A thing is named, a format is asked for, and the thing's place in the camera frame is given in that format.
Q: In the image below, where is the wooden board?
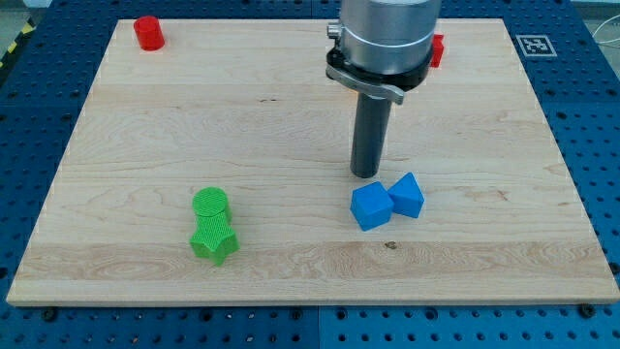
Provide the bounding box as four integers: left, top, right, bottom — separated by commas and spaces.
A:
7, 19, 619, 306

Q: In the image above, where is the black yellow hazard tape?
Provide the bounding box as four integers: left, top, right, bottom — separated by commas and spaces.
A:
1, 17, 37, 73

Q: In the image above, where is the blue triangular prism block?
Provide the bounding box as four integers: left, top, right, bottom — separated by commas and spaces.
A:
387, 173, 425, 218

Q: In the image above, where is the white cable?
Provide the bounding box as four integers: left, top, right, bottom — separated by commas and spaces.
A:
591, 14, 620, 48

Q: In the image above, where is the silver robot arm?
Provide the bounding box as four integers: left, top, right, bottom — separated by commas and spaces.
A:
325, 0, 441, 105

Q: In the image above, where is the white fiducial marker tag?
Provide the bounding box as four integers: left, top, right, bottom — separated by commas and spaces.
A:
515, 34, 557, 57

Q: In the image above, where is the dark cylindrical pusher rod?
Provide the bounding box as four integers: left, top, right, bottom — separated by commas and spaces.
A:
350, 93, 391, 178

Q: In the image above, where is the red cylinder block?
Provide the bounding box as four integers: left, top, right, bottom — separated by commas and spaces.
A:
133, 16, 165, 51

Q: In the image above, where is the blue cube block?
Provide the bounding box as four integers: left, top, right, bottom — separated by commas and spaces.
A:
350, 181, 394, 231

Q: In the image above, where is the red block behind arm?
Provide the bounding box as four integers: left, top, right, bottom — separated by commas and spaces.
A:
430, 34, 445, 68

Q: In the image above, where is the green star block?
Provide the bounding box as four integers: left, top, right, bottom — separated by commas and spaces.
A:
189, 212, 239, 266

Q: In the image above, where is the green cylinder block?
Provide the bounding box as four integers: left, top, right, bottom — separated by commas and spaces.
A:
192, 187, 233, 223

